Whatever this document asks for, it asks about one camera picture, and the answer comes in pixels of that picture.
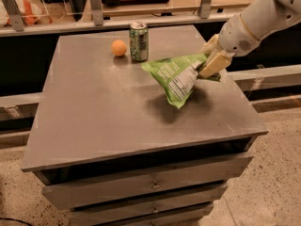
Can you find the green soda can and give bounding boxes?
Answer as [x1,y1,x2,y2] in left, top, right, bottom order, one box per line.
[129,22,149,62]

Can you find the grey metal railing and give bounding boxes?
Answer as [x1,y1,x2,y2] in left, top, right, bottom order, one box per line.
[0,0,246,38]

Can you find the top grey drawer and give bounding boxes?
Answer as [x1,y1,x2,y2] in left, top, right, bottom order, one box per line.
[42,153,252,209]

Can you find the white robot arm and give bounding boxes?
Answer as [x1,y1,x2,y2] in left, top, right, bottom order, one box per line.
[198,0,301,78]

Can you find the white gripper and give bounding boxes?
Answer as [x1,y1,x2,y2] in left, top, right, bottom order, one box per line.
[198,13,261,78]

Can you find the bottom grey drawer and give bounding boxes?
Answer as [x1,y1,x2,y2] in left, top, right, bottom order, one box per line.
[103,202,215,226]

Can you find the middle grey drawer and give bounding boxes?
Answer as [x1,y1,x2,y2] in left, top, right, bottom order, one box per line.
[71,183,228,226]

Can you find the grey drawer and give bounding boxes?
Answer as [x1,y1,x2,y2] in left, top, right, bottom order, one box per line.
[103,202,215,226]
[42,153,252,209]
[71,183,228,226]

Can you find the green rice chip bag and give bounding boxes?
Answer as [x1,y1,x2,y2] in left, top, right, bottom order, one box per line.
[141,54,207,109]

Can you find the orange ball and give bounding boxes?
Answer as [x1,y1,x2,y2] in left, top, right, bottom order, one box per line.
[111,40,127,57]

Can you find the orange white cloth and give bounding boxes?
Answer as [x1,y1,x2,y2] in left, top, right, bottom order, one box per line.
[0,0,53,27]

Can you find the grey drawer cabinet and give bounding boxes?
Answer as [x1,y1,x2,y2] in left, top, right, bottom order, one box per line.
[22,31,266,213]

